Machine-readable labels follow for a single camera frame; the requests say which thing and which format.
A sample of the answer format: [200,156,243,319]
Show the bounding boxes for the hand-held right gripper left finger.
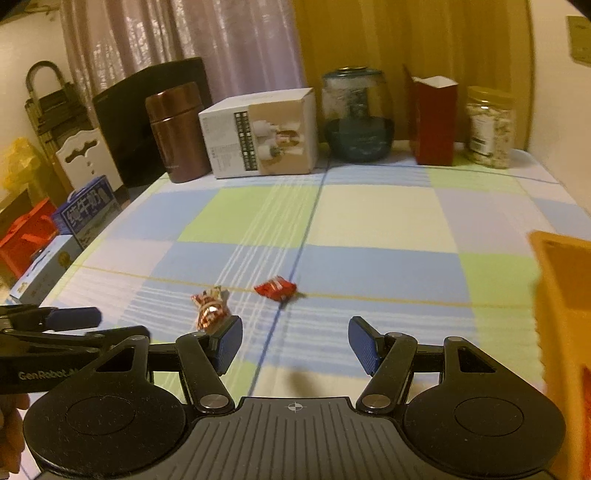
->
[95,316,244,413]

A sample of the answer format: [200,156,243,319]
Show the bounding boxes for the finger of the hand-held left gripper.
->
[0,325,151,356]
[0,305,103,332]

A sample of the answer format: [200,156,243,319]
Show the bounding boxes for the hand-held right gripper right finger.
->
[348,316,505,413]

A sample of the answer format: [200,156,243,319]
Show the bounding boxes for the brown red snack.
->
[191,286,232,331]

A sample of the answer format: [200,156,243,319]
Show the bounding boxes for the red double candy packet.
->
[254,275,297,302]

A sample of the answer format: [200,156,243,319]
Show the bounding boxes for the orange plastic basket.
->
[527,230,591,480]

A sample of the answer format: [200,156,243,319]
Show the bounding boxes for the person's left hand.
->
[0,394,31,464]

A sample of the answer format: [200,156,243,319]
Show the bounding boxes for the pale blue carton box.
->
[9,235,84,304]

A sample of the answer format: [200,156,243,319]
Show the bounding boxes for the red bag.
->
[0,198,59,278]

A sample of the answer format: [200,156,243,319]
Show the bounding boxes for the blue milk carton box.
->
[52,176,122,250]

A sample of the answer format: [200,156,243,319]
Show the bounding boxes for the checkered tablecloth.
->
[28,148,591,480]

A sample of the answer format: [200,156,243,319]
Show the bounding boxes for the white wooden chair back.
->
[54,128,112,195]

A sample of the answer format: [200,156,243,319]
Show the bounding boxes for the yellow plastic bag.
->
[0,138,42,191]

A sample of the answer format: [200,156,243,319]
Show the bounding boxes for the black appliance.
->
[92,57,213,188]

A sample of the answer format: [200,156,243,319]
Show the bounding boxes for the brown thermos jar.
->
[145,82,211,184]

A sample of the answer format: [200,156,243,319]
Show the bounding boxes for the white product box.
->
[198,88,320,180]

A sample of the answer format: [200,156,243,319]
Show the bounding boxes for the dark metal rack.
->
[24,60,75,154]

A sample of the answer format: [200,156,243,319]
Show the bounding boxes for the dark glass jar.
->
[322,67,395,162]

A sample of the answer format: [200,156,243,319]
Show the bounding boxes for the red carton box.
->
[403,64,459,166]

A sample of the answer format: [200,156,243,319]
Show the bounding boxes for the clear plastic nut jar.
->
[464,86,517,169]

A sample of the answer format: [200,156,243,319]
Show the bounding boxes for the pink lace curtain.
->
[60,0,305,100]

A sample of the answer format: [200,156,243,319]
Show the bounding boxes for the wall socket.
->
[566,16,591,64]

